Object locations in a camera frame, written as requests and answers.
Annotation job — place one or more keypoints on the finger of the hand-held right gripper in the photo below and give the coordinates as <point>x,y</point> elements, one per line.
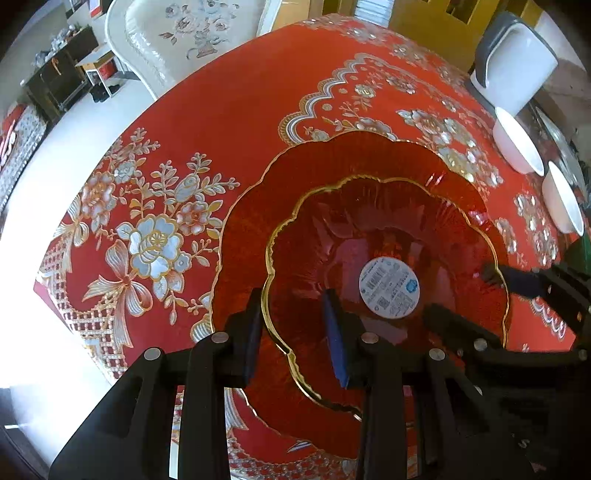
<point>457,325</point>
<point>519,281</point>

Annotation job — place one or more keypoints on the dark green object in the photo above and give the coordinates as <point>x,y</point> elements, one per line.
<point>581,251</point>

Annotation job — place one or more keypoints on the red patterned mat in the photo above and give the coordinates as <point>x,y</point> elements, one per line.
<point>18,152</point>

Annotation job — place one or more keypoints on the red floral tablecloth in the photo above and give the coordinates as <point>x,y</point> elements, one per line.
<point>231,115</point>

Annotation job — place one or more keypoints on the yellow wooden chair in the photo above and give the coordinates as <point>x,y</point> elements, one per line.
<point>429,32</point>

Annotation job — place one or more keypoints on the slatted rack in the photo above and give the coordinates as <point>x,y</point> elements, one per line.
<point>374,11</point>

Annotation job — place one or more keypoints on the small red glass plate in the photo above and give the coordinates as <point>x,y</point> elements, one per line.
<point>392,221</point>

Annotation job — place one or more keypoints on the large red glass plate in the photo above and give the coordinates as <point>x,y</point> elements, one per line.
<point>258,230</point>

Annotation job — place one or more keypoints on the white ornate chair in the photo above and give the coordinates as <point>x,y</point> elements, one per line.
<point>184,46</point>

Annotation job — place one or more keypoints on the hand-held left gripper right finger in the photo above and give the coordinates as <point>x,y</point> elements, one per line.
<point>334,344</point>

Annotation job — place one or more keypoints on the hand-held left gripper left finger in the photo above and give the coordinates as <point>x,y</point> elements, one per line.
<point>251,341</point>

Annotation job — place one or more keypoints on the black cabinet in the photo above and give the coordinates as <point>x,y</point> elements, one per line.
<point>55,83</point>

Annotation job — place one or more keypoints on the small white stand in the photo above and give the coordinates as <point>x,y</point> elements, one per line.
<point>104,69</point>

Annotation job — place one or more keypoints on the white bowl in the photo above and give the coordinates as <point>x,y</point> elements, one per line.
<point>512,138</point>
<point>561,198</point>

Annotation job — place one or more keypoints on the white electric kettle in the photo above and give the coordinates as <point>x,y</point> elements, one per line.
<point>512,69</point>

